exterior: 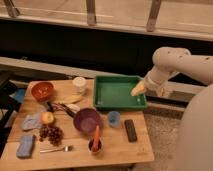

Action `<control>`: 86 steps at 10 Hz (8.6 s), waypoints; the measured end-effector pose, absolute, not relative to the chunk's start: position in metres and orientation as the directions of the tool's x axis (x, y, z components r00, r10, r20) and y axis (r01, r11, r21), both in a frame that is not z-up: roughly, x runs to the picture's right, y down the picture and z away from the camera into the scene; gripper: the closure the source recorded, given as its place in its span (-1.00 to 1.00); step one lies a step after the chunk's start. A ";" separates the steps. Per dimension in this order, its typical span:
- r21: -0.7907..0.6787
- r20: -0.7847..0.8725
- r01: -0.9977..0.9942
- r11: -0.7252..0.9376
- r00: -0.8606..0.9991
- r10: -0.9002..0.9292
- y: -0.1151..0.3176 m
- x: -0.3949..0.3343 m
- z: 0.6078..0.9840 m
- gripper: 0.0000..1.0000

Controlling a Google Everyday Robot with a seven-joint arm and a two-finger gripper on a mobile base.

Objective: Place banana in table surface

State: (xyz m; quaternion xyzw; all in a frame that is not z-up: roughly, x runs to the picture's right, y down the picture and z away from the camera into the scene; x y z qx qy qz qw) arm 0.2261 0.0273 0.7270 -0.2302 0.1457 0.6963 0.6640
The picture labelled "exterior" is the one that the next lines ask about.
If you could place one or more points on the red bowl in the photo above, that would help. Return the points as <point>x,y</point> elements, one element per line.
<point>42,91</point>

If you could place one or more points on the yellow banana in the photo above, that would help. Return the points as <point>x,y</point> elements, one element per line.
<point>71,99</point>

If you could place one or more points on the yellow red apple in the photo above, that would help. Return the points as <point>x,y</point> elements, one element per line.
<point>47,118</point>

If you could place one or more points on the black chair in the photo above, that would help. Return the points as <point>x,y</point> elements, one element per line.
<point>8,103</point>

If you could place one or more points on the dark cup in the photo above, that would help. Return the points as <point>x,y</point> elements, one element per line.
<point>90,147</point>

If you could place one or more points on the green plastic tray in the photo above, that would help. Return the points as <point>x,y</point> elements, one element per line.
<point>114,93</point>

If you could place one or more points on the black remote control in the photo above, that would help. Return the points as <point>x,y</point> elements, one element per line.
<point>130,129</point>

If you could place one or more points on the blue plastic cup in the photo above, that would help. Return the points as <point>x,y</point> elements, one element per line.
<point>113,118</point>

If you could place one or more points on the grey cloth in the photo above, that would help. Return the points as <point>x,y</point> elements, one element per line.
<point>31,122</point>

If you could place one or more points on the purple bowl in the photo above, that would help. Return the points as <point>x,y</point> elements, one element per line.
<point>86,120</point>

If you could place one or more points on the white lidded jar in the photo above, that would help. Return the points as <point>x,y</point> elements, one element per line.
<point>79,84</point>

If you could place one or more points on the red grapes bunch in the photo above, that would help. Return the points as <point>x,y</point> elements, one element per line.
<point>52,133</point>

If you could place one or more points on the orange carrot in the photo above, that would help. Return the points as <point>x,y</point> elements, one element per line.
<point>96,139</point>

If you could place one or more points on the blue sponge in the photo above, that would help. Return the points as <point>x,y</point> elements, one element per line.
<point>26,146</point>

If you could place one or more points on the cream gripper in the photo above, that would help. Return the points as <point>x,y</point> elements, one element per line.
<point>138,89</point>

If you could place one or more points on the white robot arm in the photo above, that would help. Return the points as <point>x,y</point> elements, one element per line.
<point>194,150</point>

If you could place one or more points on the black handled utensil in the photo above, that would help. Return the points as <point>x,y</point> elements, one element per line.
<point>70,109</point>

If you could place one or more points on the blue object at table edge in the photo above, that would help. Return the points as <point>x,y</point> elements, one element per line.
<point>19,95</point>

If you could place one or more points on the metal spoon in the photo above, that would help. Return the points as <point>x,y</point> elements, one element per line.
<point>64,149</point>

